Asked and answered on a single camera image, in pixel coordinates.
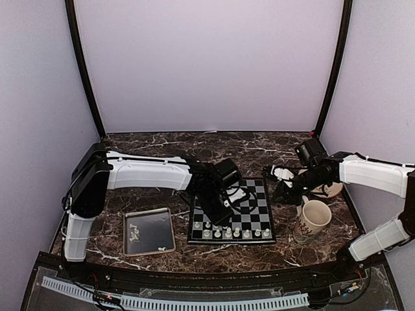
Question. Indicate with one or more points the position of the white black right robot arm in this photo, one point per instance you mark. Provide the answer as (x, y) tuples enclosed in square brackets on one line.
[(392, 182)]

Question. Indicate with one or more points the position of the black grey chessboard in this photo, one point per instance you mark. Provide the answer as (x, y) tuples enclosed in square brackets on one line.
[(251, 212)]

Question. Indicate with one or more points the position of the cream floral mug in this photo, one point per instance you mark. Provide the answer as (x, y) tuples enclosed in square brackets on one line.
[(313, 216)]

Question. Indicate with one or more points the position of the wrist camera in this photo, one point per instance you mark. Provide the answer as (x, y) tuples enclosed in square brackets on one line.
[(234, 194), (278, 173)]

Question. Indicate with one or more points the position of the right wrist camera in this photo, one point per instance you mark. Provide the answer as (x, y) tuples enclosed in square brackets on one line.
[(278, 173)]

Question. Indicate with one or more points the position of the white king chess piece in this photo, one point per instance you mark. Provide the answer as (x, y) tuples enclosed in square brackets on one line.
[(237, 232)]

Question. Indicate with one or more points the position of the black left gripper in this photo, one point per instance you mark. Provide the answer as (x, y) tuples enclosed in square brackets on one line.
[(221, 219)]

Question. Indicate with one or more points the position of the white chess piece lying left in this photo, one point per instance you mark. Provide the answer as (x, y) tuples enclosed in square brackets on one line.
[(133, 239)]

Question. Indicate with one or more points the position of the black frame post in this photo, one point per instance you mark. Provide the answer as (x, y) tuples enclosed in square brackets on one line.
[(335, 68), (82, 67)]

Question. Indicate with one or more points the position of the white chess piece cluster left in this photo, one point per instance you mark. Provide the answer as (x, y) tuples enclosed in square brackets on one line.
[(134, 231)]

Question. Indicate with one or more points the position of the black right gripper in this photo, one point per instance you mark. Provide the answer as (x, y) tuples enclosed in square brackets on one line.
[(292, 199)]

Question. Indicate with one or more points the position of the metal tray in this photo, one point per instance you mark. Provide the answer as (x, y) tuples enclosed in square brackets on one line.
[(156, 231)]

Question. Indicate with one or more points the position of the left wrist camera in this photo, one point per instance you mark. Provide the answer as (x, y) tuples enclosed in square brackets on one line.
[(234, 194)]

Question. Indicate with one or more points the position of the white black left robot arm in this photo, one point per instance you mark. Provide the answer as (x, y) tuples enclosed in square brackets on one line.
[(101, 170)]

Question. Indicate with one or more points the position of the black left frame post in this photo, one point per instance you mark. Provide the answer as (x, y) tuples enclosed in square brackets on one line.
[(82, 67)]

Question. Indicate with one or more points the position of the black right frame post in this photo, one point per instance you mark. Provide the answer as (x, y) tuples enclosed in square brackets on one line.
[(335, 68)]

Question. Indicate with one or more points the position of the round wooden bird coaster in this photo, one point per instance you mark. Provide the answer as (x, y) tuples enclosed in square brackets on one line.
[(329, 191)]

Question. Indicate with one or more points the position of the white slotted cable duct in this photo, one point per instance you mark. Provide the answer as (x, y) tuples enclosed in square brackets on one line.
[(175, 300)]

